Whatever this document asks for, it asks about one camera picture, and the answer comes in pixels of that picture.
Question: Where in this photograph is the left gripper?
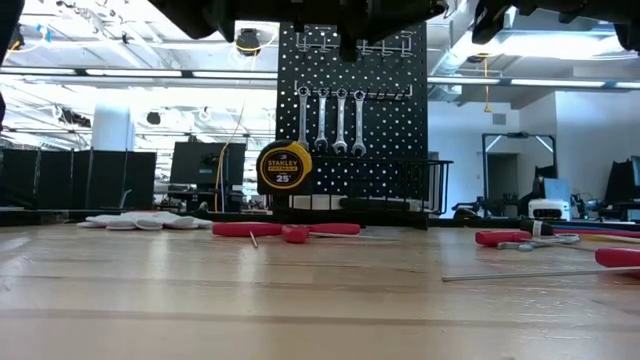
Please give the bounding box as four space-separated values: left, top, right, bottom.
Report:
147 0 301 44

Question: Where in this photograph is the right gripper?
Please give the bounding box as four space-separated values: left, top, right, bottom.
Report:
299 0 449 62

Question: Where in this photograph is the yellow black tape measure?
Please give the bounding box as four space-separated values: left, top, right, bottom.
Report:
255 139 314 197

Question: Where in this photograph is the silver multi hook rack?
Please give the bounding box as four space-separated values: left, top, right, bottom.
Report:
293 80 415 100

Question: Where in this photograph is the black perforated pegboard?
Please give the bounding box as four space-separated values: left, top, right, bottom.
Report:
275 20 430 229

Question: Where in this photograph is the yellow ceiling pendant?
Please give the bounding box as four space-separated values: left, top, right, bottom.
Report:
474 51 494 114

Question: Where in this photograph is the white column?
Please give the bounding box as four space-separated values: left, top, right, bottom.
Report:
91 102 136 152

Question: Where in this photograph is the black room divider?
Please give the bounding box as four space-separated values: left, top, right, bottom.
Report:
0 146 158 211

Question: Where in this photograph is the white knit work glove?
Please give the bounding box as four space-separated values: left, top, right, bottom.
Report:
76 210 215 232

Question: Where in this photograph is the blue panel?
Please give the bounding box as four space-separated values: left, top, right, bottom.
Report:
543 177 572 201

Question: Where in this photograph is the white printer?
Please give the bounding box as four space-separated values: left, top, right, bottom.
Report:
528 198 572 222

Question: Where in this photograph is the silver ring hook rack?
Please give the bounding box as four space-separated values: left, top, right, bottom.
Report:
294 30 415 58

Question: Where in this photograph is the black ceiling cord reel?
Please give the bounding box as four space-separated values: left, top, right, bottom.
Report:
233 27 264 57

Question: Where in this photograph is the yellow hanging cord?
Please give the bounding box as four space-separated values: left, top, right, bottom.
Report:
213 101 246 212

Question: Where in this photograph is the black door frame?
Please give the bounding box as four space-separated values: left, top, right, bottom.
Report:
480 131 559 206

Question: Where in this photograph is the black metal table frame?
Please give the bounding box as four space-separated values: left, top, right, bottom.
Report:
0 207 640 231

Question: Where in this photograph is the red cable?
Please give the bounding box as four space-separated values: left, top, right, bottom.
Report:
552 228 640 238

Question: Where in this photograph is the yellow cable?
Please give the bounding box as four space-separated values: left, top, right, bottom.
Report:
569 232 640 245

